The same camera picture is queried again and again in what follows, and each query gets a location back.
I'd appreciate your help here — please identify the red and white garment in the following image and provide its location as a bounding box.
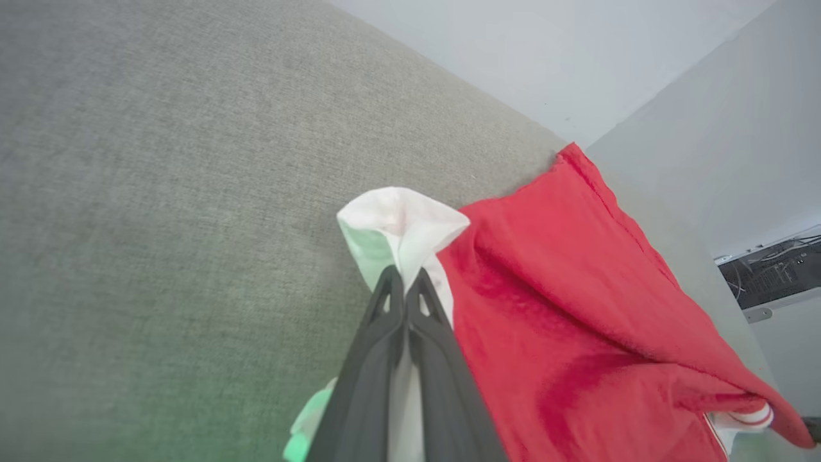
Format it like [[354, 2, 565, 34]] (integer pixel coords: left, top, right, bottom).
[[282, 142, 817, 462]]

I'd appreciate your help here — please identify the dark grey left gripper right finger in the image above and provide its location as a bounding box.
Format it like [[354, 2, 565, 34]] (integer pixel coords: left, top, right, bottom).
[[406, 268, 509, 462]]

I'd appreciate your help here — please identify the grey fabric sofa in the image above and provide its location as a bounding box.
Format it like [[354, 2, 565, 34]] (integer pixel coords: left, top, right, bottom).
[[0, 0, 783, 462]]

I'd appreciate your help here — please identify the black equipment with cables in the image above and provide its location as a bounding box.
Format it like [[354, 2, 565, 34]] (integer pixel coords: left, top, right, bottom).
[[715, 225, 821, 311]]

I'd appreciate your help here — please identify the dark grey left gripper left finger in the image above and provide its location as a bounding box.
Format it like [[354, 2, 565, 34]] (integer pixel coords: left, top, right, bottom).
[[307, 265, 407, 462]]

